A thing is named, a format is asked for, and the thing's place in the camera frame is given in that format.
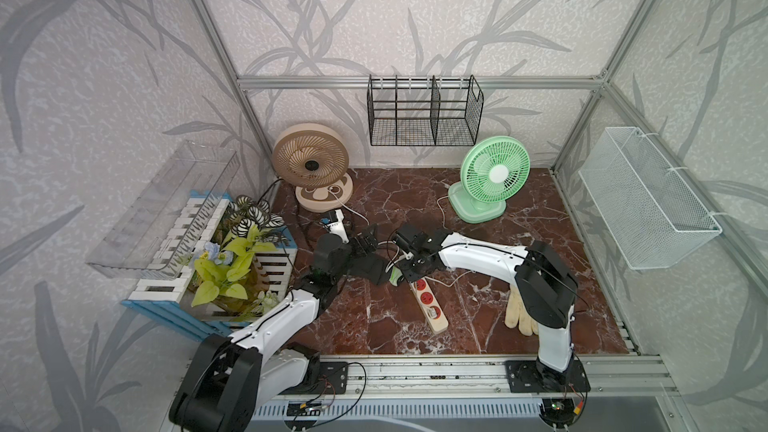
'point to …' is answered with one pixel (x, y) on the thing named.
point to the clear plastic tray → (156, 233)
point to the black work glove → (372, 267)
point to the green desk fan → (494, 169)
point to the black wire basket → (424, 111)
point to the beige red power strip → (434, 317)
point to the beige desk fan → (312, 158)
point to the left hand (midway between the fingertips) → (367, 228)
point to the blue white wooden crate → (169, 302)
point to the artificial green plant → (234, 280)
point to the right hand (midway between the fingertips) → (409, 272)
